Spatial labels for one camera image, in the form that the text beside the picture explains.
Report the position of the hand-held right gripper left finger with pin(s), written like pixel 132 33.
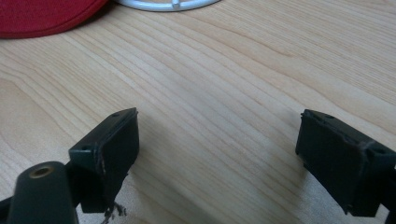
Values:
pixel 107 152

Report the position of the red plate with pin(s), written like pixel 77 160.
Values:
pixel 40 15

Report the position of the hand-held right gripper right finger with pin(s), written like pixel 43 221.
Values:
pixel 337 155

